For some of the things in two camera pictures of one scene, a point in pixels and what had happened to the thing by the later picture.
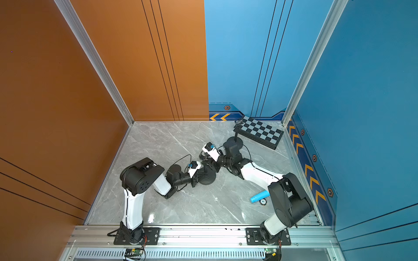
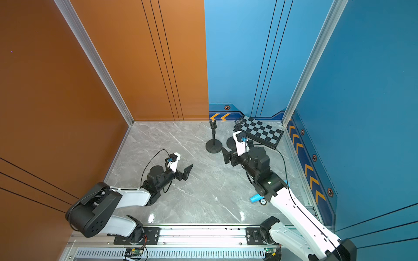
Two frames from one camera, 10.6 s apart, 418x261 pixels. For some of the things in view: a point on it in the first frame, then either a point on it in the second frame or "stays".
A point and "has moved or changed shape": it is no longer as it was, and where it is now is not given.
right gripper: [211, 163] to [234, 156]
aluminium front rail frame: [96, 243] stays
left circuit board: [133, 252] stays
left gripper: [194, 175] to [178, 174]
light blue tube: [259, 196] stays
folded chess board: [260, 132] stays
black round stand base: [233, 142] stays
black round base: [206, 176] has moved or changed shape
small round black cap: [263, 202] stays
